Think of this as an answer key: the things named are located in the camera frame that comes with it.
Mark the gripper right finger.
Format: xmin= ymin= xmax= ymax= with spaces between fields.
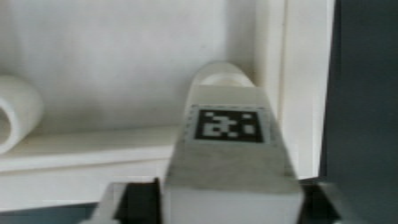
xmin=298 ymin=178 xmax=362 ymax=224

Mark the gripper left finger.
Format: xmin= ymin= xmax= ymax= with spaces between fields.
xmin=79 ymin=178 xmax=163 ymax=224

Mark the white table leg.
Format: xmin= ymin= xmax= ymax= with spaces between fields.
xmin=158 ymin=73 xmax=303 ymax=224

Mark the white square tabletop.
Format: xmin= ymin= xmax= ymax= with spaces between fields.
xmin=0 ymin=0 xmax=335 ymax=211

